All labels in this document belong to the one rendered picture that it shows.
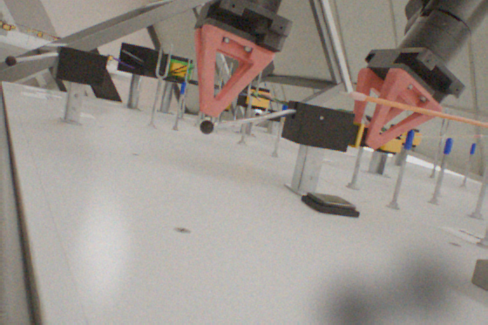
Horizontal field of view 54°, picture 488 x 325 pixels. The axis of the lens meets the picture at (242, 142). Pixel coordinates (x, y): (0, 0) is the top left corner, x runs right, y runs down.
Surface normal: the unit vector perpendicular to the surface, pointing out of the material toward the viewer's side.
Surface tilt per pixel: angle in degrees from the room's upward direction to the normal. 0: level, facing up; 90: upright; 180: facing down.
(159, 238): 55
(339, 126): 98
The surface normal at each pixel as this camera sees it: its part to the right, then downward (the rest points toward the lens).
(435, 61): 0.28, 0.16
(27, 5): 0.48, 0.27
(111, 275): 0.21, -0.97
